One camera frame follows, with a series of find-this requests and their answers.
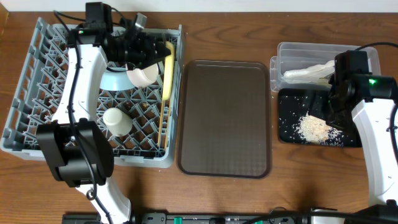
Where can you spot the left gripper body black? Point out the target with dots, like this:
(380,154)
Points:
(131,55)

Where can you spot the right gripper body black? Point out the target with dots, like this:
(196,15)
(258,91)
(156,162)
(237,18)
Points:
(337,114)

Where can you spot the white bowl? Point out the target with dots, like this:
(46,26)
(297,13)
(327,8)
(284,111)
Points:
(142,78)

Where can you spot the light blue bowl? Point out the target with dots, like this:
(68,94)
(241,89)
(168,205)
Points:
(115,79)

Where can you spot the yellow plate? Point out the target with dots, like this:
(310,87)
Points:
(168,71)

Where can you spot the white cup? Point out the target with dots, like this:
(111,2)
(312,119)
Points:
(117,122)

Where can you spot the wooden chopstick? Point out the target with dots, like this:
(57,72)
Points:
(167,124)
(160,123)

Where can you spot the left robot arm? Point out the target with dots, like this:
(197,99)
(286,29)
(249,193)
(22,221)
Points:
(75,149)

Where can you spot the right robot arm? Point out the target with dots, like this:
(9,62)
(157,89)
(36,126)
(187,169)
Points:
(361,102)

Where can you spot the rice food waste pile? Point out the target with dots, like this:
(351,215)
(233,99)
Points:
(315,131)

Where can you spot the black waste tray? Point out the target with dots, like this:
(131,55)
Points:
(294,103)

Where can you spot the grey dishwasher rack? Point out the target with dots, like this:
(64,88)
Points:
(40,88)

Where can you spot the clear plastic bin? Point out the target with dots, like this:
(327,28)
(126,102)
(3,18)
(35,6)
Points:
(299,55)

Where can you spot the dark brown serving tray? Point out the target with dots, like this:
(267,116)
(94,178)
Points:
(226,127)

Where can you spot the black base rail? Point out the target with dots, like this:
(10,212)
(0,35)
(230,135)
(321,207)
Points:
(162,218)

